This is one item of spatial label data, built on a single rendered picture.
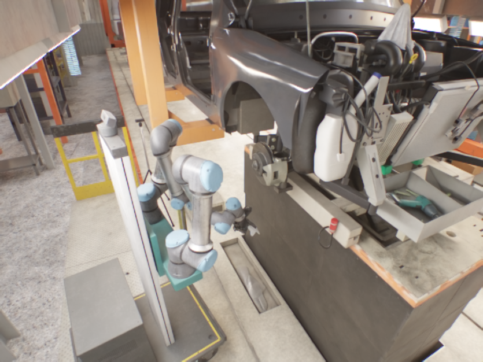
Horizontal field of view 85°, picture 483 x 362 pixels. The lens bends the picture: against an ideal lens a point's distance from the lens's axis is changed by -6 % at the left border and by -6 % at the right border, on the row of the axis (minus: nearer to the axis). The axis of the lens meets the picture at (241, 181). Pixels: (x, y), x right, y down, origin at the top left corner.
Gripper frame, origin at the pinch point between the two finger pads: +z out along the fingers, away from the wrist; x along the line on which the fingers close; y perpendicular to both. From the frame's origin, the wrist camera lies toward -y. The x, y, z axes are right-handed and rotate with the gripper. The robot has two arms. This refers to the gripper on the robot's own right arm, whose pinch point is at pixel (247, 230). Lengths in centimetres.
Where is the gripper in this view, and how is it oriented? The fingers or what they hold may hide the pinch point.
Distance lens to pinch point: 176.2
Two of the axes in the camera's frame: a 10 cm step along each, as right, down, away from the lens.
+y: -3.6, 7.9, -4.9
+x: 9.0, 1.7, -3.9
